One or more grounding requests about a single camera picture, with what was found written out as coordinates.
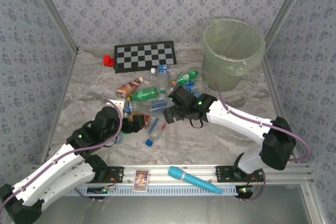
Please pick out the clear pepsi label bottle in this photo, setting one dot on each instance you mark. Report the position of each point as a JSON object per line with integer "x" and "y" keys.
{"x": 129, "y": 107}

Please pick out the crushed clear blue label bottle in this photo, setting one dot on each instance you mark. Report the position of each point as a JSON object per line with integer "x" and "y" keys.
{"x": 158, "y": 106}

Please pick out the plain clear plastic bottle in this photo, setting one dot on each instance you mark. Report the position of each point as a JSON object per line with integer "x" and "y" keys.
{"x": 172, "y": 132}

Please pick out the crushed red yellow bottle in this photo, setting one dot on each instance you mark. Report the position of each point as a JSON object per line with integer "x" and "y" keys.
{"x": 148, "y": 123}

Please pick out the clear bottle blue cap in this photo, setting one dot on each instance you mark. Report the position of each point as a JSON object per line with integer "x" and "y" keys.
{"x": 149, "y": 142}

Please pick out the green bottle yellow cap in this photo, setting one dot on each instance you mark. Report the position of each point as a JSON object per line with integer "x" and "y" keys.
{"x": 187, "y": 75}

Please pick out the brown plastic bottle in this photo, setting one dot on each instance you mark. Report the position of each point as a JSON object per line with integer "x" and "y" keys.
{"x": 128, "y": 87}

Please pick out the large green plastic bottle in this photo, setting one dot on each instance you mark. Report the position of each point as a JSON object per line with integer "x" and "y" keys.
{"x": 145, "y": 94}

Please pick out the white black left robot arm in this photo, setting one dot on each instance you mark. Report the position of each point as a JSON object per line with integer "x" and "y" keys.
{"x": 65, "y": 176}

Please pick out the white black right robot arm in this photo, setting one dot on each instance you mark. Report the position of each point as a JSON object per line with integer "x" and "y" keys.
{"x": 236, "y": 119}

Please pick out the green waste bin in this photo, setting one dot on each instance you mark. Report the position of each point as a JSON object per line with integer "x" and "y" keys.
{"x": 231, "y": 85}

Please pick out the translucent green bin liner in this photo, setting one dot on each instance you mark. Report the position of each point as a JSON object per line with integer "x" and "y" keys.
{"x": 236, "y": 37}

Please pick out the small printed card box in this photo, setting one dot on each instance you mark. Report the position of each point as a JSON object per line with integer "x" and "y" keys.
{"x": 141, "y": 180}

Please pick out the teal toy microphone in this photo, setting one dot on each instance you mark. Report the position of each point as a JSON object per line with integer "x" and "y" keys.
{"x": 178, "y": 174}

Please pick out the red plastic block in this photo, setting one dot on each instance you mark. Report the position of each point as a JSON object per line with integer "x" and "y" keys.
{"x": 107, "y": 61}

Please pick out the black grey checkerboard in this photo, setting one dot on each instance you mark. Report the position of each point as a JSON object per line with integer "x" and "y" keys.
{"x": 144, "y": 56}

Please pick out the small circuit board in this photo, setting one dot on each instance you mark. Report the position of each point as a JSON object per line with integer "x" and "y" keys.
{"x": 97, "y": 190}
{"x": 244, "y": 191}

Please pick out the grey metal sheet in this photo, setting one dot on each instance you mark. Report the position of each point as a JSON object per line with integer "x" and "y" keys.
{"x": 170, "y": 211}

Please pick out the aluminium frame rail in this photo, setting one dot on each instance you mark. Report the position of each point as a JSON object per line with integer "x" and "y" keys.
{"x": 275, "y": 90}
{"x": 62, "y": 103}

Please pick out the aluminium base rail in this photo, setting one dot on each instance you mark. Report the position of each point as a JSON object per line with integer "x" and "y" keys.
{"x": 162, "y": 179}

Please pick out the aluminium frame post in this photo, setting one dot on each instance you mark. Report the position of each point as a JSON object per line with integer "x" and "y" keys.
{"x": 287, "y": 6}
{"x": 54, "y": 14}

